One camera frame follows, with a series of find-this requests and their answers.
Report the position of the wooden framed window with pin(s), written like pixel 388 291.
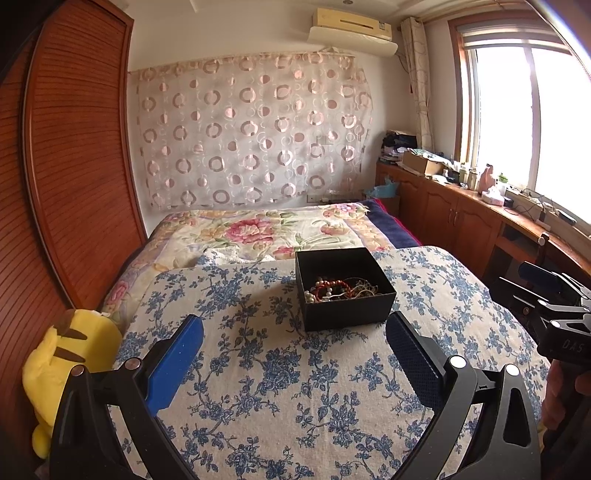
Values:
pixel 508 115

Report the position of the blue floral bed cloth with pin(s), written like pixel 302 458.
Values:
pixel 300 392

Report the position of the black jewelry box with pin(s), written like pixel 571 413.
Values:
pixel 341 316

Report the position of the tissue pack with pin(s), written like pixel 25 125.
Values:
pixel 493 197

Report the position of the light blue plastic bag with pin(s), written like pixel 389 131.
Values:
pixel 383 189

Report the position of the dark blue blanket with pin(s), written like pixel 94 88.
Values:
pixel 388 226

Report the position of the person's right hand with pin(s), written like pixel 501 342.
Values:
pixel 550 397

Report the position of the cardboard box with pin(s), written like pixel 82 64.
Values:
pixel 418 161

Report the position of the brown wooden cabinet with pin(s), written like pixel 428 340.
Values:
pixel 443 207

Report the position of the beige window curtain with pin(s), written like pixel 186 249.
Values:
pixel 422 92

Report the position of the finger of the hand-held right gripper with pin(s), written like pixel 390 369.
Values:
pixel 517 300
pixel 542 277

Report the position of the circle patterned wall curtain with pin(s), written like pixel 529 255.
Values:
pixel 231 138

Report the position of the yellow plush toy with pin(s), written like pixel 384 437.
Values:
pixel 55 360

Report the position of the white air conditioner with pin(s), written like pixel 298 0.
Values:
pixel 351 21

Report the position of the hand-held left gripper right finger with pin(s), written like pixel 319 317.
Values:
pixel 415 364

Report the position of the pink floral blanket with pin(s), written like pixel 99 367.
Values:
pixel 254 230

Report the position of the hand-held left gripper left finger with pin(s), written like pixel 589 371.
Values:
pixel 175 364

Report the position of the pile of dark clothes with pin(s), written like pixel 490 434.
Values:
pixel 397 141

